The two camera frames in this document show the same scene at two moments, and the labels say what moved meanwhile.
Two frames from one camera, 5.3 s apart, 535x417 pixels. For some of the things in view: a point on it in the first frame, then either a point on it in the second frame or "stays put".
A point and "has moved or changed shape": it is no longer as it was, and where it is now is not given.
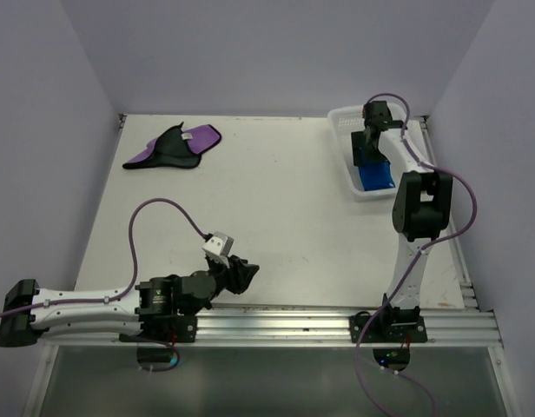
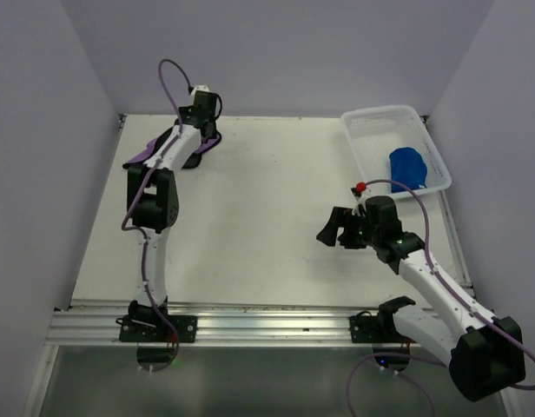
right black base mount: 386,328 stays put
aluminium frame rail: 306,326 stays put
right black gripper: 359,142 → 340,216
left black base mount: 164,328 stays put
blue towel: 376,176 has moved or changed shape
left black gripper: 240,273 → 185,111
